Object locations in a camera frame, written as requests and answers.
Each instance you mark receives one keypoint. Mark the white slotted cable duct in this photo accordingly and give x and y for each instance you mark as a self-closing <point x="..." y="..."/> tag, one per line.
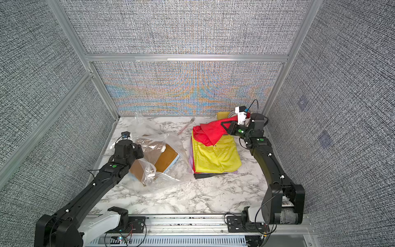
<point x="171" y="241"/>

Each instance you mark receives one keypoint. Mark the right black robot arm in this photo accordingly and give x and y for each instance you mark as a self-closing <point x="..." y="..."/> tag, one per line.
<point x="283" y="202"/>

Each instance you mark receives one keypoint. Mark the light blue trousers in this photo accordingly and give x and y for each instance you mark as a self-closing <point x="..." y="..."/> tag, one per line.
<point x="146" y="172"/>

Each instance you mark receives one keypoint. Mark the yellow plastic tray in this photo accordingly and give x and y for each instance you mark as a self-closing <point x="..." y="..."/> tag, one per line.
<point x="222" y="115"/>

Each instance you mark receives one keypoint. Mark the red textured garment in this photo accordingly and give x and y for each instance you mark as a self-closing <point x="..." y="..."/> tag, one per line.
<point x="210" y="133"/>

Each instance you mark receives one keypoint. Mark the aluminium front rail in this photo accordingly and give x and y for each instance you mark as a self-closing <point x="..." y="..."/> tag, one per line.
<point x="213" y="224"/>

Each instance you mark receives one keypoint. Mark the black trousers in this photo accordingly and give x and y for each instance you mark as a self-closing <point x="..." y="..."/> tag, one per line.
<point x="205" y="175"/>

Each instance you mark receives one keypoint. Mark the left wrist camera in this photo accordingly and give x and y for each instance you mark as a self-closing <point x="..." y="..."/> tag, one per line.
<point x="125" y="135"/>

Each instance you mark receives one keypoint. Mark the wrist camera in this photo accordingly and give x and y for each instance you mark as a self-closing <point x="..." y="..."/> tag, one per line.
<point x="241" y="113"/>
<point x="125" y="135"/>

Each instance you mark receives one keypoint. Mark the mustard brown trousers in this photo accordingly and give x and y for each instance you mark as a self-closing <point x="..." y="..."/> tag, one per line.
<point x="153" y="149"/>

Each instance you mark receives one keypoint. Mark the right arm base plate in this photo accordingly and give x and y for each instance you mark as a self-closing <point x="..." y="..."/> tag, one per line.
<point x="237" y="224"/>

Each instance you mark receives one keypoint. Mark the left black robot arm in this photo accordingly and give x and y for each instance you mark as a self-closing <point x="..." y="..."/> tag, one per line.
<point x="63" y="228"/>

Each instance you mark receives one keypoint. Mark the purple garment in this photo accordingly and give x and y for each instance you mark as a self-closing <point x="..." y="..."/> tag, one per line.
<point x="191" y="159"/>

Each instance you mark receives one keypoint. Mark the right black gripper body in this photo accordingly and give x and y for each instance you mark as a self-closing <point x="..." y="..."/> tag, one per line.
<point x="242" y="131"/>

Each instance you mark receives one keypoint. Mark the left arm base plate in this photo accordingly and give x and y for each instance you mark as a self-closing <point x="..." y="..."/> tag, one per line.
<point x="136" y="224"/>

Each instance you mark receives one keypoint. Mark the yellow-green shorts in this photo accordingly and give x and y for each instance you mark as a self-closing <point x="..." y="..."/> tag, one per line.
<point x="221" y="158"/>

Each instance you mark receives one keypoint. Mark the clear plastic vacuum bag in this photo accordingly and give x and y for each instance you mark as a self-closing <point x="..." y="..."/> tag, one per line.
<point x="160" y="129"/>

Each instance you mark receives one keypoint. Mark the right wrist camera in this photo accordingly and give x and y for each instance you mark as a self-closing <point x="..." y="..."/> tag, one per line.
<point x="241" y="113"/>

